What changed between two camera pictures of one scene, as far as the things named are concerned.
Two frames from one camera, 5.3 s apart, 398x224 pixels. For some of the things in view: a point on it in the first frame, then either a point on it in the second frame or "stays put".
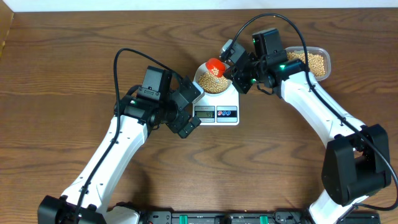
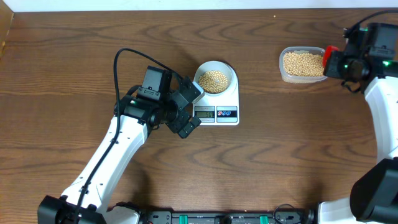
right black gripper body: (249, 75) -> (337, 66)
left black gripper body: (175, 119) stays put
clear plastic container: (319, 60) stays put
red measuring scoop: (216, 66) -> (328, 52)
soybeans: (316, 63) stays put
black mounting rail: (244, 217) stays put
